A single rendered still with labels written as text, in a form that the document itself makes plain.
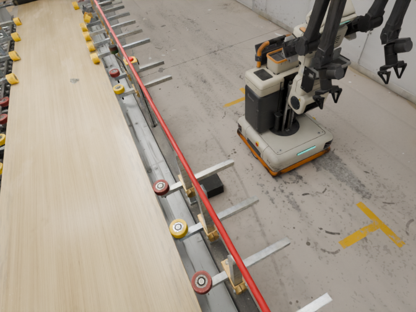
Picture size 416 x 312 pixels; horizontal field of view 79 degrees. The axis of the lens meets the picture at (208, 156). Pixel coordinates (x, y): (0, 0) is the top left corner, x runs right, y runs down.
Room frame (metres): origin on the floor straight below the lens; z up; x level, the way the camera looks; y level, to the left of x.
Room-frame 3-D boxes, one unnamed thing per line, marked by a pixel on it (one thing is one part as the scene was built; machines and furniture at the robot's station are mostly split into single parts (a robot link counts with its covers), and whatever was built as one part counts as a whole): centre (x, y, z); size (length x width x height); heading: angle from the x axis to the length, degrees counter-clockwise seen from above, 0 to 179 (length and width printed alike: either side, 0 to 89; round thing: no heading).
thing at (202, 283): (0.27, 0.11, 0.85); 0.08 x 0.08 x 0.11
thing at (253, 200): (0.57, 0.00, 0.80); 0.43 x 0.03 x 0.04; 108
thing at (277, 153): (1.63, -0.73, 0.16); 0.67 x 0.64 x 0.25; 18
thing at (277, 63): (1.74, -0.69, 0.87); 0.23 x 0.15 x 0.11; 108
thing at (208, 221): (0.51, 0.05, 0.94); 0.04 x 0.04 x 0.48; 18
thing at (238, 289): (0.30, -0.02, 0.81); 0.14 x 0.06 x 0.05; 18
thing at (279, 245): (0.33, -0.08, 0.81); 0.43 x 0.03 x 0.04; 108
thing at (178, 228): (0.51, 0.18, 0.85); 0.08 x 0.08 x 0.11
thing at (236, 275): (0.28, -0.03, 0.87); 0.04 x 0.04 x 0.48; 18
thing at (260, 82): (1.72, -0.70, 0.59); 0.55 x 0.34 x 0.83; 108
